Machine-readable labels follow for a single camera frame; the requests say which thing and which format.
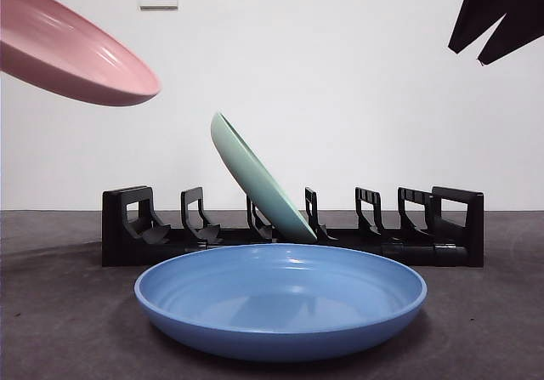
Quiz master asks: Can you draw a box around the pink round plate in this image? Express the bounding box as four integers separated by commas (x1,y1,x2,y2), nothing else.
0,0,163,108

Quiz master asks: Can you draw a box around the light green round plate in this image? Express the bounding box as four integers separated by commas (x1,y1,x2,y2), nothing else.
210,111,318,244

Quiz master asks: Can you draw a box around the blue round plate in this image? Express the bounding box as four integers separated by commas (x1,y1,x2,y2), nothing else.
133,243,428,363

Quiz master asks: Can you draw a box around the black plastic dish rack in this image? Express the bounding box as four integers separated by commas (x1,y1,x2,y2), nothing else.
101,185,485,269

